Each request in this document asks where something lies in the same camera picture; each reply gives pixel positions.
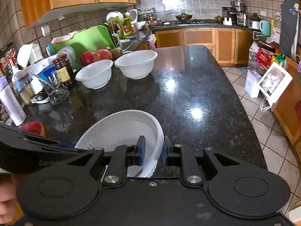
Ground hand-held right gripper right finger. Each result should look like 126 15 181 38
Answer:
163 135 238 186

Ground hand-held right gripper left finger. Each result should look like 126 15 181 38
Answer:
67 135 147 186

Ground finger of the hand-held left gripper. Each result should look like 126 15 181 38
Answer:
57 142 77 150

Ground white ribbed plastic bowl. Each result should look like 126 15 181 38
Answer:
114 50 158 80
75 60 114 89
75 110 164 178

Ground person's left hand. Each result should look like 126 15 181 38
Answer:
0 175 24 222

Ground lilac thermos bottle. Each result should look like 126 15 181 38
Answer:
0 76 27 126

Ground glass measuring cup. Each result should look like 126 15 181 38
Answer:
41 72 70 105

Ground clear jar with yellow label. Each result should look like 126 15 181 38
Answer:
17 74 36 105

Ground dark sauce jar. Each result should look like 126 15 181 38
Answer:
52 54 76 89

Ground blue tissue box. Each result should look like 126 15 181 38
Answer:
38 64 57 83

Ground red apple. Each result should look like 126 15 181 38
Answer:
81 51 96 66
93 49 113 63

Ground white dishes in rack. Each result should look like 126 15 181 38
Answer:
56 46 77 63

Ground black tea package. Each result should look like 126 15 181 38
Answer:
0 42 18 77

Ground white foam container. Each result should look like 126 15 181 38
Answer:
17 43 44 69

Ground brown round fruit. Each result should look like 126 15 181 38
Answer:
110 48 124 60

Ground white paper bag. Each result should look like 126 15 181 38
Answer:
245 69 262 98

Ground green cutting board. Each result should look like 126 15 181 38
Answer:
50 25 116 54

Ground beige cloth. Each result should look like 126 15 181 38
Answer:
68 28 87 40

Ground wooden base cabinets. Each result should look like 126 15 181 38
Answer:
152 28 253 67

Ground chrome faucet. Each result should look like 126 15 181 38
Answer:
108 21 123 50

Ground lime green small rack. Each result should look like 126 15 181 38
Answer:
121 16 133 38

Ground patterned gift bag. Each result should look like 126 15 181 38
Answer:
247 43 259 70

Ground white window box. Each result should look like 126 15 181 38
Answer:
258 62 293 103

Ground group of seasoning bottles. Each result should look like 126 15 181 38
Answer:
143 14 157 27

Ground gas stove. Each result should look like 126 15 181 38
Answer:
177 20 219 26

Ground red snack bag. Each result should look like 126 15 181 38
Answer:
256 48 273 74

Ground wok with lid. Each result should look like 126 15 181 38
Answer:
175 12 193 21

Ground white ceramic bowl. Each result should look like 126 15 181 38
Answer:
106 11 124 23

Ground green bag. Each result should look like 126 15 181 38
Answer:
274 53 286 70

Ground black coffee machine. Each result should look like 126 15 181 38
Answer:
222 7 237 24

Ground steel rice cooker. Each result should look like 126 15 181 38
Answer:
236 12 247 26

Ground mint green mug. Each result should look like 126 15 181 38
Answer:
259 20 271 37

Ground stacked steel pots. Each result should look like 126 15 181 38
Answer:
232 0 245 12

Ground clear plastic jar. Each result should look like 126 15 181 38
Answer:
270 13 282 43

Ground dark apron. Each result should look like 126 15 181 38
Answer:
279 0 300 57

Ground white cable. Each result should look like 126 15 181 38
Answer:
260 96 273 112

